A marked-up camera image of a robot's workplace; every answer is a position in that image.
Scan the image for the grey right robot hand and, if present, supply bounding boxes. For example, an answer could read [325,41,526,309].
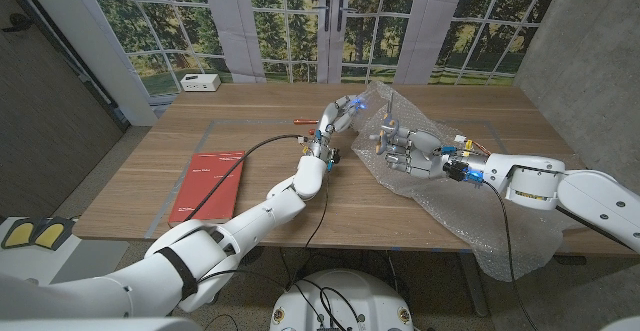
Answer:
[369,126,489,183]

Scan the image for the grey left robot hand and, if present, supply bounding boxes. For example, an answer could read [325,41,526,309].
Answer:
[302,94,366,172]

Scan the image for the scissors with orange grey handles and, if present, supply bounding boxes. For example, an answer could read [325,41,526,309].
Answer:
[374,90,400,156]

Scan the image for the clear bubble wrap sheet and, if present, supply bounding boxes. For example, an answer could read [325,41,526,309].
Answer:
[350,80,581,282]

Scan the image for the red notebook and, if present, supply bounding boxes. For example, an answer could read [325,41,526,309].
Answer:
[168,151,246,227]

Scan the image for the printed window forest backdrop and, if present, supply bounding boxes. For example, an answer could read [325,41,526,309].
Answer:
[79,0,569,97]

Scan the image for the white power strip box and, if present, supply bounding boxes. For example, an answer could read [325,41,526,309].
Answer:
[180,73,222,93]

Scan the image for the white table leg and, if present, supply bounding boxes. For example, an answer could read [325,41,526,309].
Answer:
[457,253,489,318]

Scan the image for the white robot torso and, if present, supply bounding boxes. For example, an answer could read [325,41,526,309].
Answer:
[269,268,414,331]

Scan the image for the yellow black foot pedal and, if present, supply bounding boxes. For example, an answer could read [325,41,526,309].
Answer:
[32,216,76,251]
[0,219,39,250]

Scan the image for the thin black left wrist cable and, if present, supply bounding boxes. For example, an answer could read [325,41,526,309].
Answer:
[197,168,331,292]

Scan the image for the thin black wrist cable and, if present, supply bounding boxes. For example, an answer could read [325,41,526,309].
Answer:
[482,179,539,331]
[197,168,331,292]

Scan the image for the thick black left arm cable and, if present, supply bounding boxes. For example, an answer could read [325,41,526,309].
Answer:
[182,133,306,222]

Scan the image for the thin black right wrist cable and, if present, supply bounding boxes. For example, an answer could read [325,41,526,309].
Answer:
[482,179,539,331]

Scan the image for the black torso cable loop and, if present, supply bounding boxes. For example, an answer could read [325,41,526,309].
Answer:
[292,280,361,330]

